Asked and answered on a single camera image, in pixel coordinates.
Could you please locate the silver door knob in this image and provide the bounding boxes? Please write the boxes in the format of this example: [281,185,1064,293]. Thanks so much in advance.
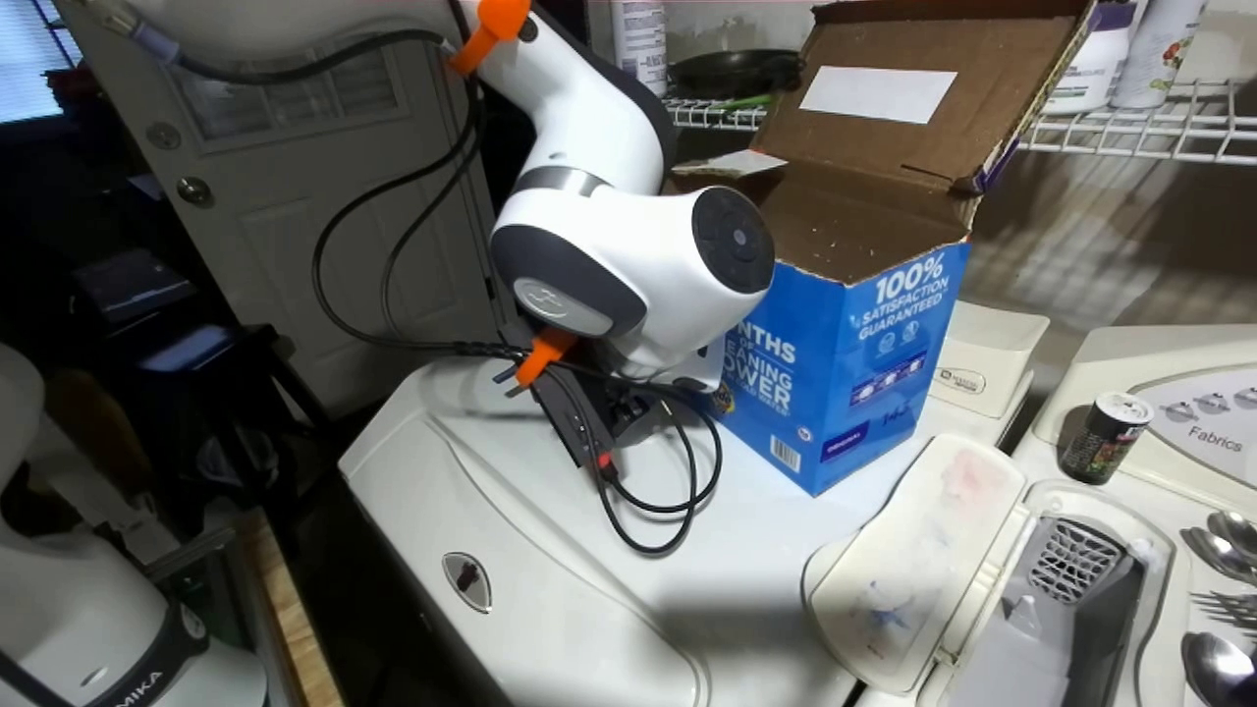
[173,173,220,212]

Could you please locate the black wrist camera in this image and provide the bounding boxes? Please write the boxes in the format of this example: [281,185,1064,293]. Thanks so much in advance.
[526,365,674,470]

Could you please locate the metal spoon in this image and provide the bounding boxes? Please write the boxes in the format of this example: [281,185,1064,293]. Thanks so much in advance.
[1175,508,1257,590]
[1179,630,1257,707]

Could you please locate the white panelled door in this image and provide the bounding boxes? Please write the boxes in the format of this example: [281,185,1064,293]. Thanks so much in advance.
[55,0,518,424]

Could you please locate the white spray can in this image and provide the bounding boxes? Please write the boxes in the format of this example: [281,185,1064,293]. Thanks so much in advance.
[1111,0,1211,116]

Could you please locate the blue cardboard detergent box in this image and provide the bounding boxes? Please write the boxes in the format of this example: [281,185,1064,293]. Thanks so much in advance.
[664,0,1102,500]

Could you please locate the brown cardboard box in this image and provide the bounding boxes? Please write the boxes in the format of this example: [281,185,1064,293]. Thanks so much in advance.
[658,80,1257,168]

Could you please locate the white plastic lint lid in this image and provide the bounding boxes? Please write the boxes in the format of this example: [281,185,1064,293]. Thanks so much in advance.
[796,433,1029,700]

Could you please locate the small dark jar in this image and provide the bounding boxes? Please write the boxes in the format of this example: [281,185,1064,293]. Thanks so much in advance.
[1056,387,1160,491]

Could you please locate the metal fork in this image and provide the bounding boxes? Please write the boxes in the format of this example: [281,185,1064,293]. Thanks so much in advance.
[1190,584,1257,631]

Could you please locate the black frying pan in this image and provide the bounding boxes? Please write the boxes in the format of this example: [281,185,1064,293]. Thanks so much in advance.
[666,48,813,103]

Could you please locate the grey lint filter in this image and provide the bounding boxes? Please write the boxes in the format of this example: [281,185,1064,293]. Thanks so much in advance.
[933,483,1179,707]

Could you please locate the tall white bottle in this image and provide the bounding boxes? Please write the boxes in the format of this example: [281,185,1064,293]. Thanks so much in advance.
[609,0,671,99]

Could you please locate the white bottle purple cap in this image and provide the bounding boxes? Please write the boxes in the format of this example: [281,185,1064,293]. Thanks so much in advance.
[1045,0,1140,116]

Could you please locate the dark side table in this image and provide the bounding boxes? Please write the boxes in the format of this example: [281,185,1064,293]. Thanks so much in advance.
[69,247,344,525]

